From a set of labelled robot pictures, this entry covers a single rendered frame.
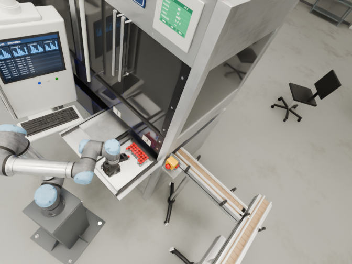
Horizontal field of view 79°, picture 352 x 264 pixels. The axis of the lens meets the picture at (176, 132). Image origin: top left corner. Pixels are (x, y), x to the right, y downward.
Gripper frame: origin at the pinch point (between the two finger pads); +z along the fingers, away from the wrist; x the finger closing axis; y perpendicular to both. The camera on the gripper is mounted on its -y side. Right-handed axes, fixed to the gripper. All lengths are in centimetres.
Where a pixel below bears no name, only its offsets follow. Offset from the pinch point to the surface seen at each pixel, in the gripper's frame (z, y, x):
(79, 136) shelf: 22, -5, -47
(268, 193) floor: 110, -159, 117
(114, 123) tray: 21, -34, -41
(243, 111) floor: 110, -260, 17
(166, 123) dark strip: -25.7, -36.0, 4.0
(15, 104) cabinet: 13, 15, -92
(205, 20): -92, -36, 5
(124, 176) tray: 21.4, -9.5, 0.1
